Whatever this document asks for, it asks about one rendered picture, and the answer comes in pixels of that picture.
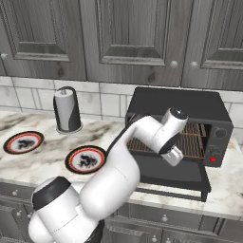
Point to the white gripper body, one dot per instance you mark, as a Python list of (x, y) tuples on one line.
[(174, 156)]

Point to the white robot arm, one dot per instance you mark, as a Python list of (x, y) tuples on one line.
[(107, 183)]

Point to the black toaster oven door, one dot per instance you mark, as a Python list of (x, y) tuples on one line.
[(171, 172)]

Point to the black toaster oven dial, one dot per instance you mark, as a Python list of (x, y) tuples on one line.
[(220, 132)]

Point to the black toaster oven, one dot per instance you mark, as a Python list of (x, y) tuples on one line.
[(180, 102)]

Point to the grey wooden base cupboard door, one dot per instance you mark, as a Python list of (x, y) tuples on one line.
[(11, 224), (129, 234), (196, 237)]

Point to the grey wooden drawer front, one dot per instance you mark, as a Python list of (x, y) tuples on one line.
[(12, 191), (183, 216), (232, 229)]

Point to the round silver drawer knob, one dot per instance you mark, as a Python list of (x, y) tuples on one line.
[(14, 192), (164, 218)]

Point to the round silver cupboard knob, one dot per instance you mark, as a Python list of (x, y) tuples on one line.
[(173, 64), (3, 56), (194, 65), (154, 239), (168, 241), (19, 213)]

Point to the black red patterned plate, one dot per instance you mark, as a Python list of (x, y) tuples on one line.
[(23, 142), (85, 159)]

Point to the paper towel roll holder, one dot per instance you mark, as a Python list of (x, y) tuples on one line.
[(67, 110)]

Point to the grey wooden wall cupboard door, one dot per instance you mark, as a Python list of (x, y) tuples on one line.
[(41, 34), (133, 34), (218, 41)]

